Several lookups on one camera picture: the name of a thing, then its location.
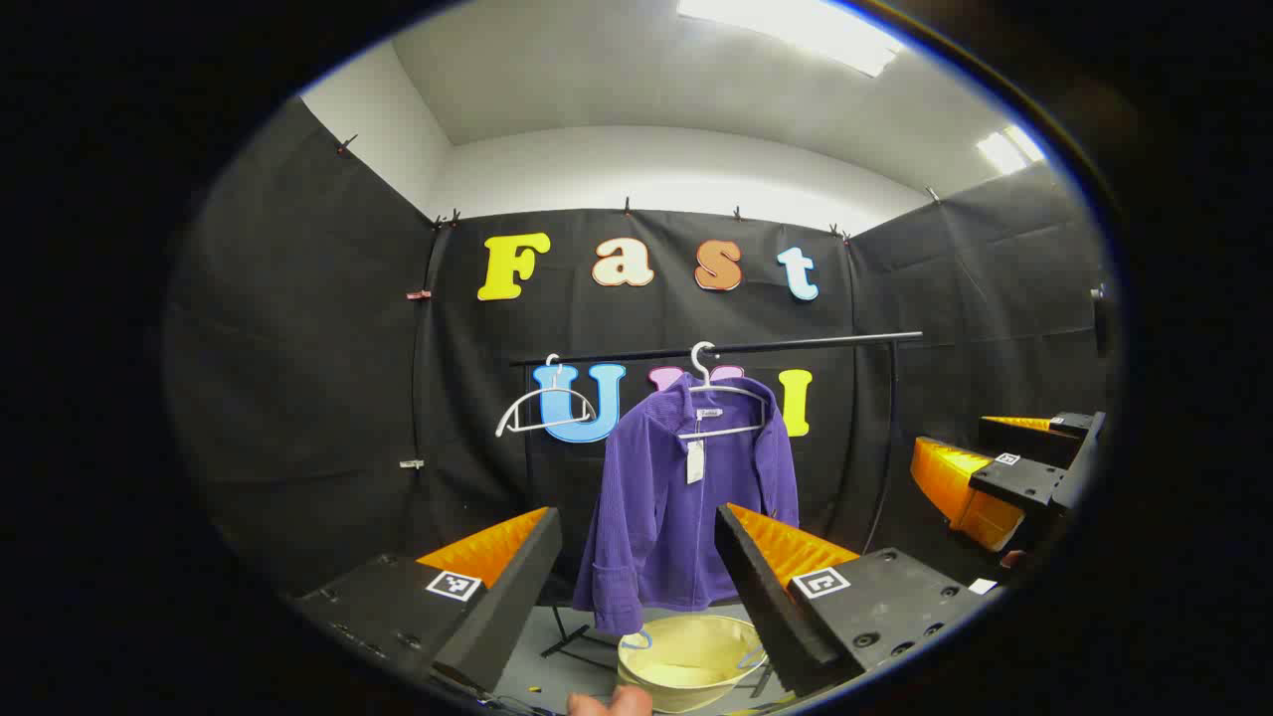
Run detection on black backdrop cloth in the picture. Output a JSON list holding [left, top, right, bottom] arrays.
[[164, 97, 1120, 618]]

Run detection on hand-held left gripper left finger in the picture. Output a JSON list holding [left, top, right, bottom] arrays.
[[293, 505, 563, 697]]

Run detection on black clothes rail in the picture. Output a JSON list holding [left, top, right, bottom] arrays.
[[510, 333, 924, 659]]

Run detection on beige laundry hamper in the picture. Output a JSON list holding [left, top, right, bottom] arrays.
[[617, 614, 772, 715]]

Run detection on white hanger with wide arms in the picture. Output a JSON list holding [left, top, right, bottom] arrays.
[[679, 341, 772, 442]]

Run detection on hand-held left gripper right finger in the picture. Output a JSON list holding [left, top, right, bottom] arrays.
[[714, 502, 1000, 697]]

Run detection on purple jacket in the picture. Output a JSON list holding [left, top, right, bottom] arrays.
[[572, 373, 802, 637]]

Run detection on long ceiling light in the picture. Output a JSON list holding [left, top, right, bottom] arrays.
[[676, 0, 906, 79]]

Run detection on small white hanger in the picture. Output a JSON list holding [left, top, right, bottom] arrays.
[[495, 353, 598, 439]]

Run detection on short ceiling light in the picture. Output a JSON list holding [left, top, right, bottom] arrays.
[[975, 124, 1047, 177]]

